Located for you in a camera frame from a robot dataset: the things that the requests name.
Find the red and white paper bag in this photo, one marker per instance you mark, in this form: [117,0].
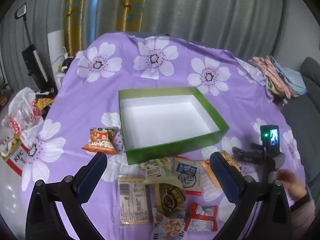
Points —
[15,155]

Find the orange panda snack packet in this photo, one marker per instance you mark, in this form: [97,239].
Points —
[98,140]

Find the green snack packet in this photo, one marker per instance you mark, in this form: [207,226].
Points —
[160,172]

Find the white nut snack packet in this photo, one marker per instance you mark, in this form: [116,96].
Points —
[170,226]

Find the green cardboard box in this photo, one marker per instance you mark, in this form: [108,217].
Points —
[162,152]

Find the gold curtain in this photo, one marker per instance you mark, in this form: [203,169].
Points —
[72,12]

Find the purple dotted triangular packet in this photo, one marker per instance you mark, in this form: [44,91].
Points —
[117,140]

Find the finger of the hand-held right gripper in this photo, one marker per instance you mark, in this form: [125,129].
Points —
[246,153]

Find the pile of folded clothes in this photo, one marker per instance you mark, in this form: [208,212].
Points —
[280,77]

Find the yellow rice cracker packet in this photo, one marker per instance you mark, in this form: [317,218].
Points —
[211,175]

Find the red snack packet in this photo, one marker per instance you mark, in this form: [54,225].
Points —
[200,220]

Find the dark gold snack packet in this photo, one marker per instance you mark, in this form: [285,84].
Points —
[170,197]

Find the purple floral cloth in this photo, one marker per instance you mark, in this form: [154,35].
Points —
[100,105]

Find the grey curtain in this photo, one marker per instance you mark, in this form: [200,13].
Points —
[200,5]

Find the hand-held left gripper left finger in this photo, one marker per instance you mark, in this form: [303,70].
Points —
[91,177]

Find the grey sofa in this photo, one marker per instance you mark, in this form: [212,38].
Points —
[305,120]

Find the beige long bar packet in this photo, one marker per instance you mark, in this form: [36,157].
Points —
[132,200]

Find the person's right hand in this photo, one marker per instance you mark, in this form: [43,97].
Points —
[292,182]

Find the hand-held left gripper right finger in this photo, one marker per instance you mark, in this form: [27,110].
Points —
[225,177]

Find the upright vacuum cleaner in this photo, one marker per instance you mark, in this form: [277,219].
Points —
[33,60]

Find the white plastic bag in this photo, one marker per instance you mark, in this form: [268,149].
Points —
[20,105]

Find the white and blue snack packet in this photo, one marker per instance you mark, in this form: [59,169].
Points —
[187,177]

